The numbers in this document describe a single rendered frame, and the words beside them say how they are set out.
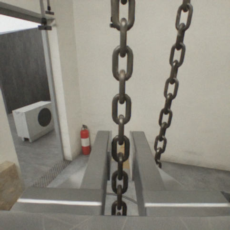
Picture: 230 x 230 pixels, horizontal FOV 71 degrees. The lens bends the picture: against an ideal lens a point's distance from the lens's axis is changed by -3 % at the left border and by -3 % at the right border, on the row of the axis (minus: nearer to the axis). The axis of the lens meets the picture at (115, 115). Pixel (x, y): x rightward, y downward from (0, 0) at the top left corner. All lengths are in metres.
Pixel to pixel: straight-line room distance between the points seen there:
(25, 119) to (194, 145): 2.99
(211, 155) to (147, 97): 1.24
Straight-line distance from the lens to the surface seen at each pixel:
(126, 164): 2.52
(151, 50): 2.37
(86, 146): 2.85
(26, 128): 3.63
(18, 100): 6.44
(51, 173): 2.66
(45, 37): 2.45
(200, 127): 2.55
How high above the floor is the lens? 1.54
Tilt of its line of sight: 19 degrees down
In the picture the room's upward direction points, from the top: 1 degrees counter-clockwise
